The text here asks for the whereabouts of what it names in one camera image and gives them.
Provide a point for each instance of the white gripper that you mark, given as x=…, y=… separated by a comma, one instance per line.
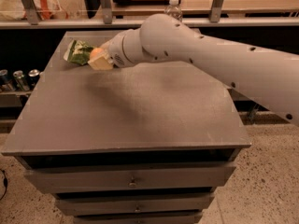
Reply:
x=115, y=50

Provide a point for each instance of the orange fruit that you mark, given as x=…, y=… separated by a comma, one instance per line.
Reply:
x=96, y=53

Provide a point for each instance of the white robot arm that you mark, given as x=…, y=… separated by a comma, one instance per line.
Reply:
x=268, y=77

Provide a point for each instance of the green jalapeno chip bag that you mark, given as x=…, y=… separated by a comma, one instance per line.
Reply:
x=78, y=52

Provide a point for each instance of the white orange plastic bag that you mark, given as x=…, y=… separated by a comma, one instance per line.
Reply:
x=13, y=10

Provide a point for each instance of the right soda can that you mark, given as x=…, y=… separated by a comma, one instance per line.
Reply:
x=34, y=76

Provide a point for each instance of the soda can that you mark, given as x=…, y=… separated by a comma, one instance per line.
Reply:
x=34, y=76
x=7, y=80
x=21, y=80

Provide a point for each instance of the middle soda can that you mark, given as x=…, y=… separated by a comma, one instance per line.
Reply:
x=21, y=80

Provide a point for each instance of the clear plastic water bottle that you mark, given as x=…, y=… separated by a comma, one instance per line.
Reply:
x=173, y=9

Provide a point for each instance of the grey drawer cabinet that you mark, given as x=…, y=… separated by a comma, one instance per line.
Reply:
x=153, y=113

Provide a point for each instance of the left soda can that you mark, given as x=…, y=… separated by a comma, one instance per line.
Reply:
x=7, y=80

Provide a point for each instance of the top grey drawer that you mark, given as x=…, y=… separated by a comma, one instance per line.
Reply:
x=124, y=177

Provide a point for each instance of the grey drawer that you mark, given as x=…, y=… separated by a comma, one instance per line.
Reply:
x=124, y=177
x=189, y=217
x=135, y=204

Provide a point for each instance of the middle grey drawer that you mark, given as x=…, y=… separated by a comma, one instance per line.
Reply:
x=135, y=204

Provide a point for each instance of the bottom grey drawer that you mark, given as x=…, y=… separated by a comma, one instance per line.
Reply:
x=189, y=217

